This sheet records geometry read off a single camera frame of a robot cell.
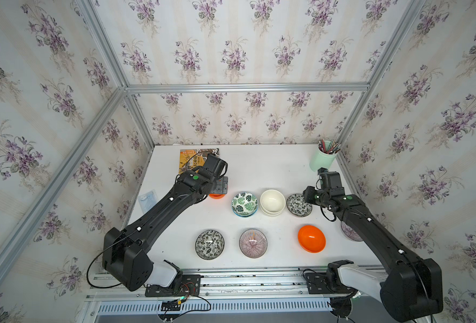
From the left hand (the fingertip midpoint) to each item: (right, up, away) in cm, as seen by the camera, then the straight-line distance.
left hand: (218, 185), depth 81 cm
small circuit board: (-16, -43, -9) cm, 47 cm away
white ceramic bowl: (+24, -9, +10) cm, 28 cm away
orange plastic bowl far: (-2, -7, +16) cm, 17 cm away
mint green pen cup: (+51, +13, +17) cm, 55 cm away
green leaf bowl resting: (+11, -14, +10) cm, 20 cm away
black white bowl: (+36, -11, +12) cm, 40 cm away
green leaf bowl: (+11, -11, +12) cm, 20 cm away
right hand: (+39, -4, +4) cm, 39 cm away
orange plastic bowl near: (+39, -23, +2) cm, 46 cm away
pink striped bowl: (+15, -24, +1) cm, 28 cm away
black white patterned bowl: (-4, -25, +1) cm, 25 cm away
